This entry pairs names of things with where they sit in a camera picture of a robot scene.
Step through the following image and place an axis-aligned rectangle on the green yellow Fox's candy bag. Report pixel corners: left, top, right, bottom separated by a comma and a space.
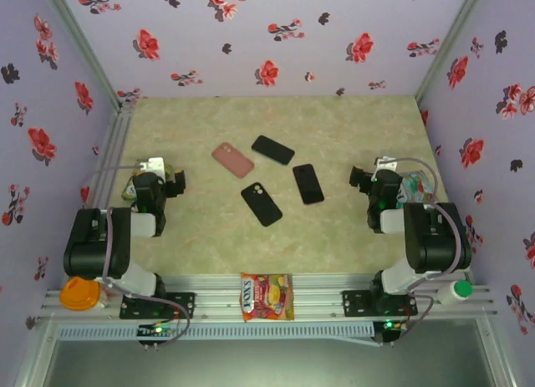
120, 163, 175, 202

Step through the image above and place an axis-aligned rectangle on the teal Fox's candy bag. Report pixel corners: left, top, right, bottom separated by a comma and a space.
396, 170, 439, 205

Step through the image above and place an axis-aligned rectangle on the white bottle with green cap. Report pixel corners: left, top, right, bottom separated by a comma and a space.
436, 279, 474, 307

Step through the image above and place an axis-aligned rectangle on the orange lidded container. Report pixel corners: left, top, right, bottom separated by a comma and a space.
59, 276, 110, 312

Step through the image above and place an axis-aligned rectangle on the red Fox's candy bag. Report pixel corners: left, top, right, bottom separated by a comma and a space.
240, 272, 296, 323

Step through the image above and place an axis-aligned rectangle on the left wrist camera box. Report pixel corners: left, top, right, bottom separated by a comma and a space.
139, 156, 166, 176

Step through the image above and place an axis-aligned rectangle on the left arm grey cable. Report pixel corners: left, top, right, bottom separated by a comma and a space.
94, 163, 189, 349

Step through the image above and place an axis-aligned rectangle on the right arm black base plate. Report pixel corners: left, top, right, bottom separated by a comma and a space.
341, 289, 418, 317

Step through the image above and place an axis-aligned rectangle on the aluminium mounting rail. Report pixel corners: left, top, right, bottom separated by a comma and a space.
39, 272, 498, 322

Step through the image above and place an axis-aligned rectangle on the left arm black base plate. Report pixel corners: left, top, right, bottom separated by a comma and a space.
120, 292, 196, 320

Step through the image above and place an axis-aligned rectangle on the aluminium corner post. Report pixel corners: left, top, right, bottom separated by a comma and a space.
413, 0, 490, 108
37, 0, 135, 112

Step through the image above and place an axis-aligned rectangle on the white slotted cable duct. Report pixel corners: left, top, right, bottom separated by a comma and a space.
56, 322, 375, 343

